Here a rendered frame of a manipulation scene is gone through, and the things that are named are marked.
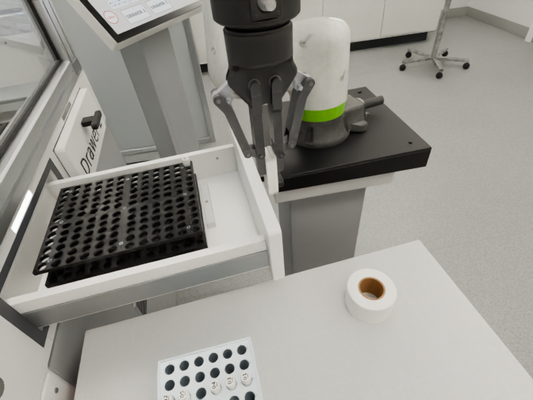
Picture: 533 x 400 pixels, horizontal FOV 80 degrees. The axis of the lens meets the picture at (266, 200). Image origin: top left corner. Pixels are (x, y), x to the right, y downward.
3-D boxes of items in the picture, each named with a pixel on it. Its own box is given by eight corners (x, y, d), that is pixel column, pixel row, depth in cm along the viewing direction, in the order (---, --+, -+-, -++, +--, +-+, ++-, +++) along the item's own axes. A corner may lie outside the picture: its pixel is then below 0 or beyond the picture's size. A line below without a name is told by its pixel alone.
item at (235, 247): (236, 167, 65) (232, 142, 61) (270, 267, 47) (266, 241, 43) (28, 213, 60) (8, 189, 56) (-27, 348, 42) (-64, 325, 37)
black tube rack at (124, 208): (199, 187, 61) (191, 159, 57) (212, 259, 49) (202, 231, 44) (78, 215, 58) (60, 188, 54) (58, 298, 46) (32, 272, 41)
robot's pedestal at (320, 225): (335, 264, 145) (353, 110, 94) (361, 327, 123) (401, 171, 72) (270, 277, 143) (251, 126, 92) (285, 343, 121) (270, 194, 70)
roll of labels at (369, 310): (367, 275, 53) (370, 260, 50) (401, 306, 49) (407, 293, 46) (335, 298, 51) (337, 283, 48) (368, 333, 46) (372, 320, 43)
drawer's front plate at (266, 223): (244, 167, 68) (237, 121, 60) (285, 279, 47) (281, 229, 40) (236, 168, 68) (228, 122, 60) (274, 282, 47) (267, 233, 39)
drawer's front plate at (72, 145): (106, 125, 86) (87, 86, 79) (90, 194, 65) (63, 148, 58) (99, 127, 86) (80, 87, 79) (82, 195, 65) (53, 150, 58)
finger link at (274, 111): (261, 67, 39) (272, 66, 40) (270, 144, 47) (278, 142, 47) (269, 79, 37) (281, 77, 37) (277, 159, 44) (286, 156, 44)
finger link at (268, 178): (271, 157, 44) (266, 159, 44) (274, 194, 49) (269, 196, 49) (266, 146, 47) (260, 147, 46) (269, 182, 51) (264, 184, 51)
